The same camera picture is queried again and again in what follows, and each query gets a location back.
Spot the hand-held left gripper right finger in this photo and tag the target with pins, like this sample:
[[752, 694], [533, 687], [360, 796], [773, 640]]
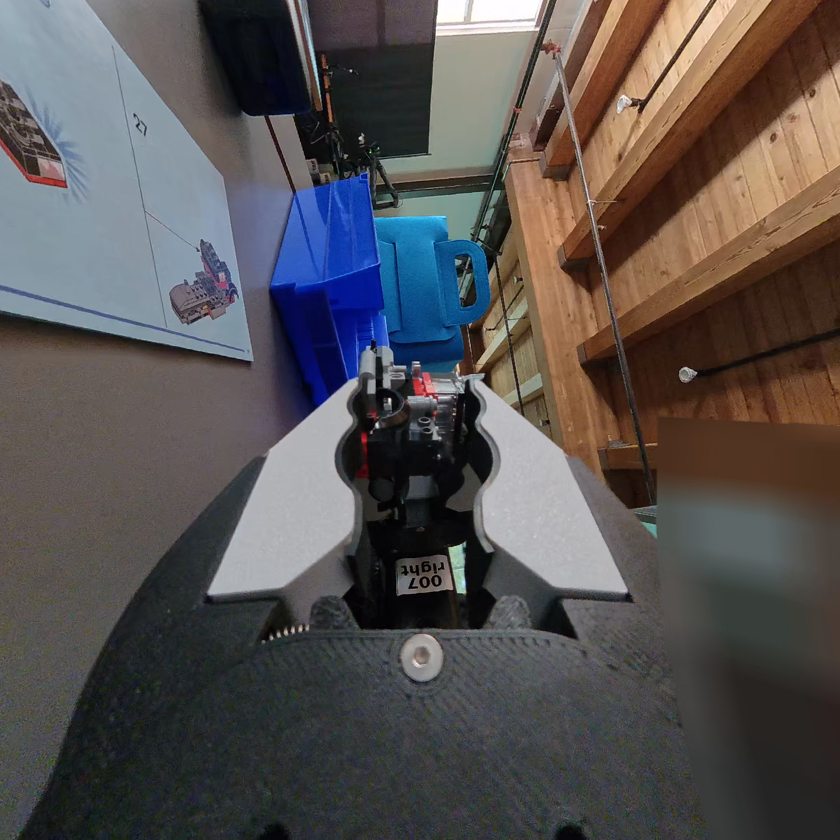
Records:
[[558, 518]]

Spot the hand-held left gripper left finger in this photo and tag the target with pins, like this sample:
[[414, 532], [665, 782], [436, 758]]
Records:
[[289, 518]]

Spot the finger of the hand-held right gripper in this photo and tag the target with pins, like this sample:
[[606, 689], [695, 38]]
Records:
[[469, 489]]

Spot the grey black brick spaceship model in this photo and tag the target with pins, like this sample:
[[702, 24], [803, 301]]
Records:
[[394, 433]]

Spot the teal felt bag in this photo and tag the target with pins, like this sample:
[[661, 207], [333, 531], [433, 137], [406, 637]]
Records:
[[420, 289]]

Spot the threaded metal rod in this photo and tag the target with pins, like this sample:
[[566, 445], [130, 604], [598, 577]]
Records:
[[604, 262]]

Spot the brick building instruction booklet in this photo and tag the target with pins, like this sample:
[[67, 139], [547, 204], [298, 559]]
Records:
[[98, 197]]

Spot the dark hanging panel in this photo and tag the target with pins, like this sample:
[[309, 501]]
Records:
[[387, 92]]

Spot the black device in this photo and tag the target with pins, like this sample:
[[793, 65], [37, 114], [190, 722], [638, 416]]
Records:
[[262, 59]]

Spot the silver corrugated duct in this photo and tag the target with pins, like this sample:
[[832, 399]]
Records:
[[646, 515]]

